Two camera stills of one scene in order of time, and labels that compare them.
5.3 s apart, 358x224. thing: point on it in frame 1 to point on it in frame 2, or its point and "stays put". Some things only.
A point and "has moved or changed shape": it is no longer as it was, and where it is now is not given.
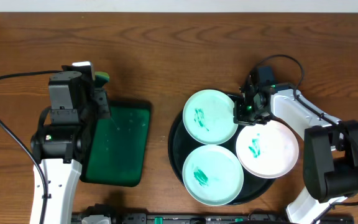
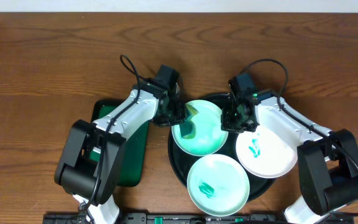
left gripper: x=101 y=101 to x=175 y=115
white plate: x=268 y=150 stays put
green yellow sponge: x=101 y=78 to x=188 y=129
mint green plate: x=208 y=117 has moved or changed shape
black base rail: x=217 y=218 stays put
